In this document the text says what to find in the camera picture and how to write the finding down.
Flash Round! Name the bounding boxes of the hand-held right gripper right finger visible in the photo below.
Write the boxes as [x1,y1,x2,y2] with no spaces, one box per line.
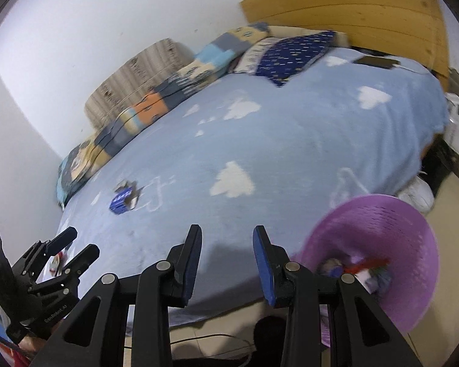
[252,225,423,367]

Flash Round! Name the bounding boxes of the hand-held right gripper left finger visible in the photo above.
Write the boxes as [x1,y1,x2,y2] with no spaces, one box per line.
[31,224,203,367]

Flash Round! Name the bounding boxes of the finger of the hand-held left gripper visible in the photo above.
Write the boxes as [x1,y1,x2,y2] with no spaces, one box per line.
[11,227,78,281]
[31,244,100,293]

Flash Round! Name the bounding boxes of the blue white packet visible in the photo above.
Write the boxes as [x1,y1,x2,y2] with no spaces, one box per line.
[321,258,347,278]

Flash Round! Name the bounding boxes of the clothes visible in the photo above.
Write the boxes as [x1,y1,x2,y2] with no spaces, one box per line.
[354,269,383,295]

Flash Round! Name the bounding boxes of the purple plastic basket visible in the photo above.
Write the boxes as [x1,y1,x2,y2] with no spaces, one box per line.
[302,194,440,348]

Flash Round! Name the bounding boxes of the small blue carton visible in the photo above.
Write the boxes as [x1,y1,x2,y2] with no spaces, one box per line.
[108,181,145,215]

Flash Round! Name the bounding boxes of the dark rounded object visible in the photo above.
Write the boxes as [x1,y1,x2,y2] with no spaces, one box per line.
[252,315,287,367]

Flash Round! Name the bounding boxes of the patchwork cartoon quilt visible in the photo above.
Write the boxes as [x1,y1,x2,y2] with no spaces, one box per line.
[57,23,272,209]

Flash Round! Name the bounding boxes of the white shoe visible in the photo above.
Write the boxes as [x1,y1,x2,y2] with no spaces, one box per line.
[398,178,435,215]

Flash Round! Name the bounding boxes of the beige striped pillow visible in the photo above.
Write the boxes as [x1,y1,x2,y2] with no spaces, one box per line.
[84,38,196,132]

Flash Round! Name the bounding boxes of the white red patterned cloth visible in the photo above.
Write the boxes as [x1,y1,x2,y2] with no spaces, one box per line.
[233,37,280,74]

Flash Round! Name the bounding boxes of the navy speckled pillow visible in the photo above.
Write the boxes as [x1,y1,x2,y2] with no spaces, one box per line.
[254,31,339,88]

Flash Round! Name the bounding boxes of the black smartphone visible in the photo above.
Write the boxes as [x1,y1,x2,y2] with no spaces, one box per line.
[354,55,394,70]

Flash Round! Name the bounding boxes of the cream pillow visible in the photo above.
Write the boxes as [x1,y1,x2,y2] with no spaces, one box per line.
[268,25,349,46]

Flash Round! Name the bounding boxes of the wooden headboard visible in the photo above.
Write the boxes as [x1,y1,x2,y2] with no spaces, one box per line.
[240,0,450,88]

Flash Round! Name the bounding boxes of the black cable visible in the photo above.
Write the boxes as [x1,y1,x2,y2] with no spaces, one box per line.
[124,332,253,352]

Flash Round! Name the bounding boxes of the dark wooden bed frame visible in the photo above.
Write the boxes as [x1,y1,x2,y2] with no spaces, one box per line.
[421,134,459,199]

